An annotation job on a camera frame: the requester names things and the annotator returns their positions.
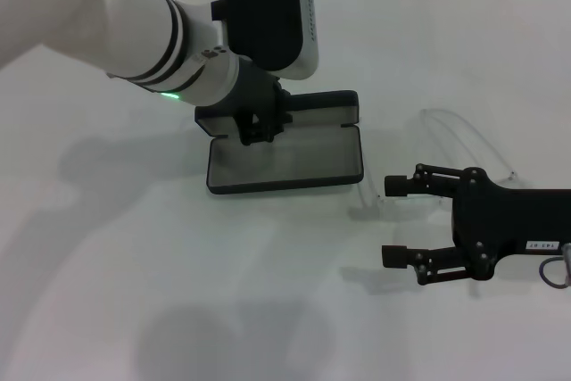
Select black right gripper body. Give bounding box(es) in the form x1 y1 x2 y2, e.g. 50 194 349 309
451 166 571 283

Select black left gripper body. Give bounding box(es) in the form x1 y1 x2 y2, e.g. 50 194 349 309
222 56 294 133

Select black glasses case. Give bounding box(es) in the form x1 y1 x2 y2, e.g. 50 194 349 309
194 89 366 196

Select clear white glasses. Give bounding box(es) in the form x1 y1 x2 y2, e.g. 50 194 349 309
347 107 521 221

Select right silver plug with cable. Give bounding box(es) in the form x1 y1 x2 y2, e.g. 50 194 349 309
538 242 571 288

